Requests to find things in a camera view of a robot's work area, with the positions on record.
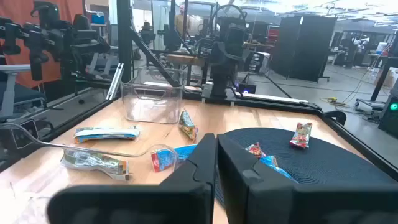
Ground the person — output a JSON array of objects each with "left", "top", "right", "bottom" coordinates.
[{"left": 175, "top": 4, "right": 191, "bottom": 35}]

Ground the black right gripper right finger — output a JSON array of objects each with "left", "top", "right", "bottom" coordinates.
[{"left": 216, "top": 133, "right": 398, "bottom": 224}]

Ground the blue storage box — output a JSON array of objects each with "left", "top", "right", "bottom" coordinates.
[{"left": 91, "top": 12, "right": 106, "bottom": 26}]

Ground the black box with green light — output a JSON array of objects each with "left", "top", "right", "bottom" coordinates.
[{"left": 377, "top": 88, "right": 398, "bottom": 138}]

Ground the yellow floor cable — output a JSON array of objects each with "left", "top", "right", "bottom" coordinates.
[{"left": 320, "top": 96, "right": 351, "bottom": 109}]

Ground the red green blue granola bar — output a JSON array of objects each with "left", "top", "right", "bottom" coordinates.
[{"left": 150, "top": 144, "right": 198, "bottom": 174}]

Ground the red white granola bar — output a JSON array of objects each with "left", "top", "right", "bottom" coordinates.
[{"left": 288, "top": 121, "right": 313, "bottom": 149}]

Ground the white power strip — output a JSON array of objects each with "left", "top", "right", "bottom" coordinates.
[{"left": 354, "top": 98, "right": 387, "bottom": 113}]

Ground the round dark ribbed mat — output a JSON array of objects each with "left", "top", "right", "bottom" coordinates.
[{"left": 214, "top": 126, "right": 398, "bottom": 208}]

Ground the white multicoloured granola bar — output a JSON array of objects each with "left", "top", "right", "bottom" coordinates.
[{"left": 73, "top": 125, "right": 141, "bottom": 144}]

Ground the white rail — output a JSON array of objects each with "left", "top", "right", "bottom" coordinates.
[{"left": 234, "top": 91, "right": 310, "bottom": 105}]

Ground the tall black cabinet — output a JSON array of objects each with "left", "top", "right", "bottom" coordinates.
[{"left": 269, "top": 14, "right": 338, "bottom": 83}]

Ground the green brown granola bar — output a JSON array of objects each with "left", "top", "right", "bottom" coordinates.
[{"left": 178, "top": 110, "right": 199, "bottom": 141}]

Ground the black device on tripod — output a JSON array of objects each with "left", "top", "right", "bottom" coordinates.
[{"left": 243, "top": 51, "right": 292, "bottom": 99}]

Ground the clear plastic bin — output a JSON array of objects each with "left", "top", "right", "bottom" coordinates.
[{"left": 119, "top": 66, "right": 185, "bottom": 124}]

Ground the orange partition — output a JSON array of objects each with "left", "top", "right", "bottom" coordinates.
[{"left": 0, "top": 0, "right": 85, "bottom": 88}]

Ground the silver aluminium bracket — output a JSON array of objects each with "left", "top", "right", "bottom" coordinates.
[{"left": 105, "top": 63, "right": 124, "bottom": 101}]

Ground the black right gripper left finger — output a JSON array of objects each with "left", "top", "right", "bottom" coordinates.
[{"left": 46, "top": 133, "right": 218, "bottom": 224}]

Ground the green orange granola bar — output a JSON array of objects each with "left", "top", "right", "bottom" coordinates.
[{"left": 60, "top": 148, "right": 131, "bottom": 182}]

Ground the black box with blue light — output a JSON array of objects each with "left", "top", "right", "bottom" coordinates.
[{"left": 237, "top": 82, "right": 257, "bottom": 95}]

